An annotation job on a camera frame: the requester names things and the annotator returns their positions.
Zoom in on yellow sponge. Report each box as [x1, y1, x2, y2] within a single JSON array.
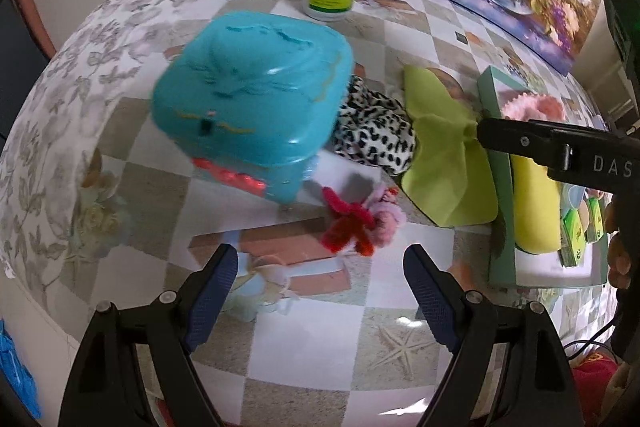
[[510, 154, 563, 255]]

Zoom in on teal plastic box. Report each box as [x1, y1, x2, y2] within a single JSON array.
[[150, 11, 355, 210]]

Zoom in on pink fluffy cloth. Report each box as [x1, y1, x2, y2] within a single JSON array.
[[500, 91, 568, 124]]

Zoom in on red cloth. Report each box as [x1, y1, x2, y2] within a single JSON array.
[[570, 354, 621, 427]]

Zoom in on person's right hand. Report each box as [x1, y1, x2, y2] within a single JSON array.
[[602, 202, 640, 290]]

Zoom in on leopard print cloth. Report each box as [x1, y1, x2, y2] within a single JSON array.
[[327, 74, 418, 178]]

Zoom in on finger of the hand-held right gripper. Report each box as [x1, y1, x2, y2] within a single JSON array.
[[476, 117, 640, 196]]

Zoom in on black cable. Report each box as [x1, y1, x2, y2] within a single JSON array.
[[562, 312, 626, 350]]

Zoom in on green box with toys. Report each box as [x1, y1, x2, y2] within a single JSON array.
[[477, 67, 613, 290]]

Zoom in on grey floral tablecloth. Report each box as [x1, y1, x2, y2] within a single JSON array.
[[0, 0, 281, 343]]

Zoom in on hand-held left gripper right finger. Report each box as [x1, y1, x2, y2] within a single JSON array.
[[402, 244, 586, 427]]

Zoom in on blue fabric item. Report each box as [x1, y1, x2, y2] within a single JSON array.
[[0, 318, 43, 420]]

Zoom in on small green box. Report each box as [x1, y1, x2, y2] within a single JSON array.
[[586, 197, 607, 243], [559, 213, 586, 268]]

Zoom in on yellow-green cloth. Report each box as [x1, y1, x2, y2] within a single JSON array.
[[400, 66, 500, 228]]

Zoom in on red fuzzy pipe cleaner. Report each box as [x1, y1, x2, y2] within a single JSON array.
[[320, 186, 376, 258]]

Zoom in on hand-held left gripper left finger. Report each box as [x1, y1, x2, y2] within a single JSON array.
[[59, 243, 240, 427]]

